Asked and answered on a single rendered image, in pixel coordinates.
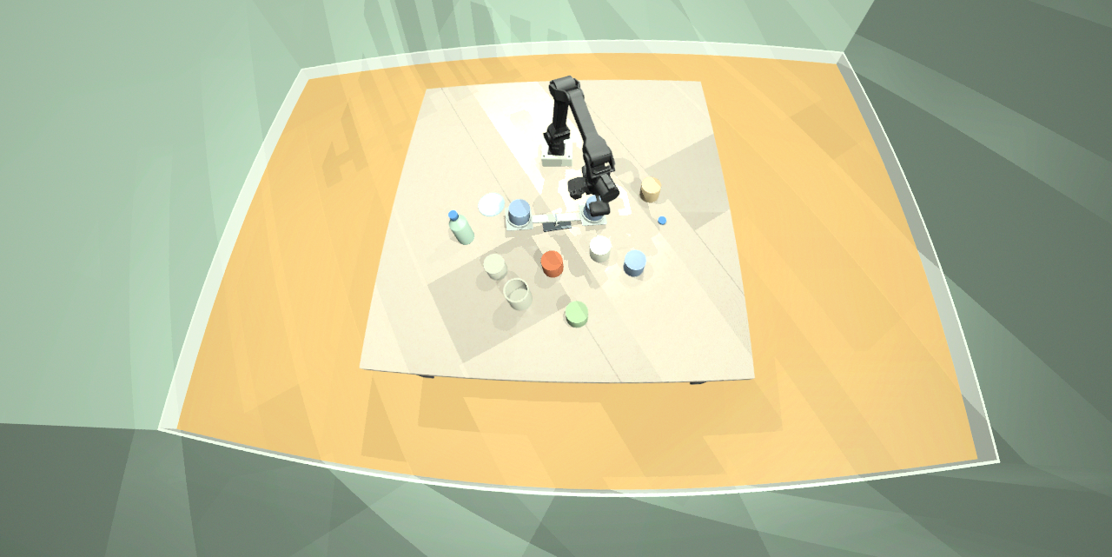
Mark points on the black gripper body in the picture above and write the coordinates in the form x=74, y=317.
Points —
x=597, y=208

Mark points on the light green cylinder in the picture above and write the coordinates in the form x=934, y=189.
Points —
x=577, y=314

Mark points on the orange cylinder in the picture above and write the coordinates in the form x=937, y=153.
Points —
x=552, y=263

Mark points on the grey balance beam with flat pans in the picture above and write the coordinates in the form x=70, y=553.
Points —
x=553, y=222

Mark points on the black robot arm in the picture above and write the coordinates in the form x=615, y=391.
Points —
x=567, y=91

